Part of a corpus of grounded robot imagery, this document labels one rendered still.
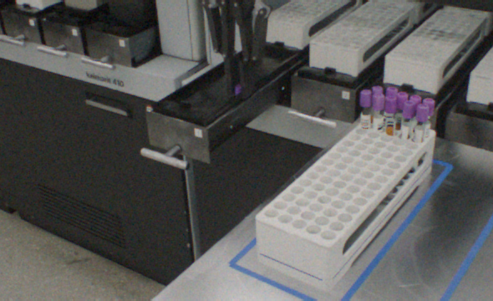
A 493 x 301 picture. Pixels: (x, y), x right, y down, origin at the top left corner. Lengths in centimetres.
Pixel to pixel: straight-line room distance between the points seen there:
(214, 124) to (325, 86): 24
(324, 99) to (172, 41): 45
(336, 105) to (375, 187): 44
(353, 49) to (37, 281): 128
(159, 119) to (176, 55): 42
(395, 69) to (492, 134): 20
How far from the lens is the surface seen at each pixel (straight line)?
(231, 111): 113
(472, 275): 78
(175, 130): 113
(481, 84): 115
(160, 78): 147
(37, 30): 172
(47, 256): 219
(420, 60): 119
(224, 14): 112
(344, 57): 122
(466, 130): 115
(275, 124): 132
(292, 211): 76
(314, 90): 124
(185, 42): 150
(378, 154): 86
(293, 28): 134
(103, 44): 156
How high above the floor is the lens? 132
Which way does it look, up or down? 31 degrees down
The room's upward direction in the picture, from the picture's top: 3 degrees counter-clockwise
